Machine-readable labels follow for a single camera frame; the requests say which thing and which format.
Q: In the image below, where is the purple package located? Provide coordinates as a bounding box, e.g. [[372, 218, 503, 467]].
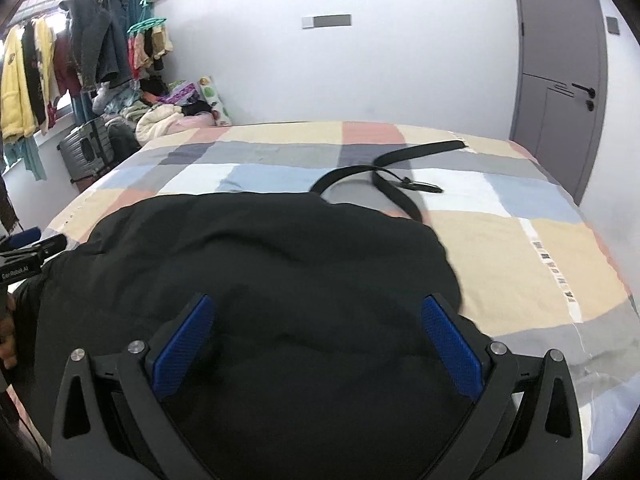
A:
[[167, 80, 201, 106]]

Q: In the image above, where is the black belt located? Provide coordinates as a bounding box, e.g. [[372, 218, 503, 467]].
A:
[[309, 140, 466, 223]]

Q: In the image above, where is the polka dot pillow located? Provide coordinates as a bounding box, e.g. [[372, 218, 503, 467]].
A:
[[200, 76, 233, 126]]

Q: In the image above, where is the teal hanging cloth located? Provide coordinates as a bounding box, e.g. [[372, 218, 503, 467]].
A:
[[5, 135, 47, 181]]

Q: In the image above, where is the black puffer jacket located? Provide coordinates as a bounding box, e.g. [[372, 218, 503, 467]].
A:
[[10, 191, 463, 480]]

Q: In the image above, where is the grey door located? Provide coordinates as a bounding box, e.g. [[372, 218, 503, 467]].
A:
[[509, 0, 608, 206]]

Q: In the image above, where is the patchwork bed blanket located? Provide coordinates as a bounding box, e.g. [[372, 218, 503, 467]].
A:
[[10, 121, 640, 480]]

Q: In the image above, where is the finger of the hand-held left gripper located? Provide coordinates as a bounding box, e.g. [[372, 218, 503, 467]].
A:
[[0, 227, 42, 251], [37, 233, 67, 260]]

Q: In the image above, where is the teal clip hanger with socks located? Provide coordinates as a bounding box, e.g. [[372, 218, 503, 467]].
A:
[[127, 17, 175, 72]]

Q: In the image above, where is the person's left hand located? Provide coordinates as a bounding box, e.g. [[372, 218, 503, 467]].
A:
[[0, 305, 18, 371]]

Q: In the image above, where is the dark red hanging garment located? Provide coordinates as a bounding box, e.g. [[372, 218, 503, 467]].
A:
[[52, 32, 81, 96]]

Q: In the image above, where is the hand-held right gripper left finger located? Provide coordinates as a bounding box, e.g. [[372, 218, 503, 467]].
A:
[[50, 293, 217, 480]]

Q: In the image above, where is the dark grey coat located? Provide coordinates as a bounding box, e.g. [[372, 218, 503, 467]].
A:
[[65, 0, 133, 91]]

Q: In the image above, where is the yellow fleece jacket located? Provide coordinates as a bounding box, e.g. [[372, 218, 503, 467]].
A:
[[0, 22, 38, 141]]

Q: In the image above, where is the pink cloth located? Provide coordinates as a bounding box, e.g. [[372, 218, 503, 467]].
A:
[[170, 114, 216, 133]]

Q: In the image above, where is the black door handle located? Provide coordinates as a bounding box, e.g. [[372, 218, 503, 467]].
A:
[[571, 82, 597, 111]]

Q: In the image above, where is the black bag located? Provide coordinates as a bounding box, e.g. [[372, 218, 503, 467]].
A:
[[107, 122, 142, 161]]

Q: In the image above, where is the black hanging garment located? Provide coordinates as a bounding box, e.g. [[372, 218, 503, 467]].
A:
[[22, 22, 48, 133]]

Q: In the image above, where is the grey suitcase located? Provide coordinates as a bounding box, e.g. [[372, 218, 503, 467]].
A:
[[57, 119, 113, 183]]

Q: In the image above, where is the cream fleece garment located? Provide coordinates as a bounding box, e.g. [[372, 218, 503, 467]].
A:
[[136, 105, 186, 143]]

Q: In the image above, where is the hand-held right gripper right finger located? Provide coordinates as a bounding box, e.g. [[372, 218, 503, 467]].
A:
[[420, 293, 584, 480]]

